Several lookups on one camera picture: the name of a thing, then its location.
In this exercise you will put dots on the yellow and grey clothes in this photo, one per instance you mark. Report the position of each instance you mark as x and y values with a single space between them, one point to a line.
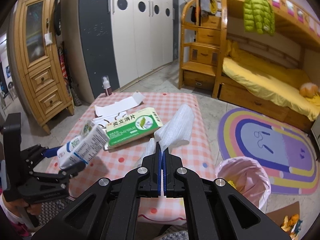
206 2

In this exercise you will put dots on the orange plush toy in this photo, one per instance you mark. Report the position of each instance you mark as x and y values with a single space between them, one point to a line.
308 90

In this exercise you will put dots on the white foam sheet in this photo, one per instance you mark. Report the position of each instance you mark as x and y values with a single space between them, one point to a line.
177 125

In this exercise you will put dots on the green medicine box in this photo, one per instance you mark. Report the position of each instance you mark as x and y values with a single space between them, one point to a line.
132 127

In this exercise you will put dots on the brown cardboard sheet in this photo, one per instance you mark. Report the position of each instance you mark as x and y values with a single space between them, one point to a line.
275 216

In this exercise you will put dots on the brown spray bottle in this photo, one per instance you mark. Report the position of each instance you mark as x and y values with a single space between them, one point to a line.
107 87

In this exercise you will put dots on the grey and white wardrobe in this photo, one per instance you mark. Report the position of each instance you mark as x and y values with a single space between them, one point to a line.
140 42

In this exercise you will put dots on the dark hanging cloth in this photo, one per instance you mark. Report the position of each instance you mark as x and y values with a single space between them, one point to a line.
57 10

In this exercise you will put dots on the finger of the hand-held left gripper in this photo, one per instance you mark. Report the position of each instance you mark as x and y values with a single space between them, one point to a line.
51 152
70 171

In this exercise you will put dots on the yellow foam fruit net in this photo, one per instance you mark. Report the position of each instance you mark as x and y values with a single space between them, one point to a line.
231 183

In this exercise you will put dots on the white milk carton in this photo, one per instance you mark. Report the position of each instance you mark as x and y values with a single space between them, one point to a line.
82 145

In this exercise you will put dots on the yellow bedsheet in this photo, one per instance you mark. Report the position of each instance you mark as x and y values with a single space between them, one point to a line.
262 80

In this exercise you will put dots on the wooden bunk bed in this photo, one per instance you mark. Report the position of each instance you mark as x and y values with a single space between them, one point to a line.
287 20

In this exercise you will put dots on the wooden stair drawer unit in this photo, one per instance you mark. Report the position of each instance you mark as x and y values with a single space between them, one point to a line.
202 52

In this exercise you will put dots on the green puffer jacket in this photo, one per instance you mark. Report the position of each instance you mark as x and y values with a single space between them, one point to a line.
257 12

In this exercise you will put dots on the person's left hand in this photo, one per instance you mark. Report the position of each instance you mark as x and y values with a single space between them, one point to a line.
32 208

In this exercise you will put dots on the flattened white paper box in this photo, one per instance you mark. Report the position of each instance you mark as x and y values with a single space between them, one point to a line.
112 110

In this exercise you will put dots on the trash bin with pink bag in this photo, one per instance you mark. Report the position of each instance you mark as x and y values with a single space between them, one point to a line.
252 172

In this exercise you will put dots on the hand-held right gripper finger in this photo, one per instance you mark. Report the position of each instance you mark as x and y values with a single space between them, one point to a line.
164 172
159 170

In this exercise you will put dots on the white hanging tag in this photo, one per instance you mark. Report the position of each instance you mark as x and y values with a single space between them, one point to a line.
48 39

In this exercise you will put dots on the leaning dark umbrella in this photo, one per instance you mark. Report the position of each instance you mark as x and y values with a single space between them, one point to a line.
68 80

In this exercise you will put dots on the pink checked tablecloth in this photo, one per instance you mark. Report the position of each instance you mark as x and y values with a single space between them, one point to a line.
192 155

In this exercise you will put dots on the rainbow oval rug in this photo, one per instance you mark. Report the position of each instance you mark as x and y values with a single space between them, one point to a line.
275 142

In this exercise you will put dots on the pile of orange peels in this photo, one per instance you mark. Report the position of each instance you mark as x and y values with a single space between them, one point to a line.
290 221

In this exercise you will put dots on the wooden corner cabinet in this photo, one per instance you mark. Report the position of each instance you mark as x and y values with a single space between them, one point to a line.
42 80

